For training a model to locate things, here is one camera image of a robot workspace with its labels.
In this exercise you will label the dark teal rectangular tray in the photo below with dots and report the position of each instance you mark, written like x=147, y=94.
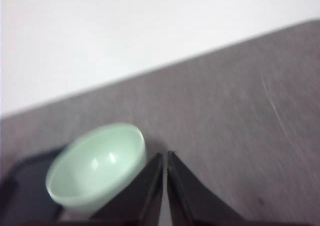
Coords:
x=25, y=197

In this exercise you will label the light green bowl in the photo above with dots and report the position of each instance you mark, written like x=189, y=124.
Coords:
x=96, y=165

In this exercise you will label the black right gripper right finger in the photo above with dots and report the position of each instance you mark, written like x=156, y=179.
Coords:
x=191, y=203

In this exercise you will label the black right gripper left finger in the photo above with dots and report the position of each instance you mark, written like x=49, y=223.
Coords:
x=141, y=203

